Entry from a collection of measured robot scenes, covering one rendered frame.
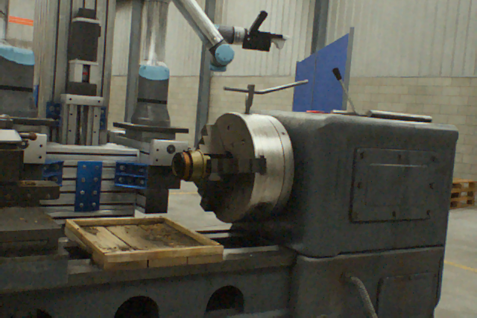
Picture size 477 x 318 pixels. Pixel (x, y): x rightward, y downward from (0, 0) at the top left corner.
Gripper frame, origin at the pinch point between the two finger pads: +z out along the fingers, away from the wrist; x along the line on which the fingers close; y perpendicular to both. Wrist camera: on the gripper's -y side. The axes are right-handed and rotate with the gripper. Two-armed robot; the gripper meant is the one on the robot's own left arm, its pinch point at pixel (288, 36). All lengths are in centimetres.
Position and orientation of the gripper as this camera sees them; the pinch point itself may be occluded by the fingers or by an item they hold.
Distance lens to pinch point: 233.4
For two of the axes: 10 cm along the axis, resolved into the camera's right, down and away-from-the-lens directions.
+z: 9.8, 0.7, 2.1
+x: 1.9, 2.0, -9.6
